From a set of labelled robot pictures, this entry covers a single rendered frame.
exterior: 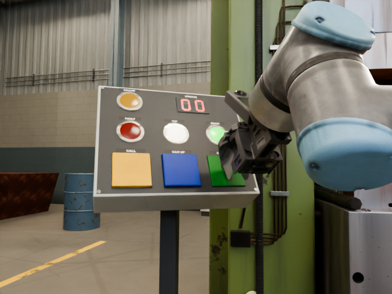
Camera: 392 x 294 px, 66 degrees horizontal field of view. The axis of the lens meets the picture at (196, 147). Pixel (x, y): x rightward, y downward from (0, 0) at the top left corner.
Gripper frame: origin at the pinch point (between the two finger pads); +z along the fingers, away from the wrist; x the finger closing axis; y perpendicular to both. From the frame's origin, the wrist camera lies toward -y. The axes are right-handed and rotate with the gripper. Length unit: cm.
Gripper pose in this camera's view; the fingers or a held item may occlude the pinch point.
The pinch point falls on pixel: (227, 164)
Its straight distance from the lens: 64.9
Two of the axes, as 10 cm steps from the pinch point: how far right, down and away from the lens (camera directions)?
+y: 1.4, 8.3, -5.3
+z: -2.6, 5.5, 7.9
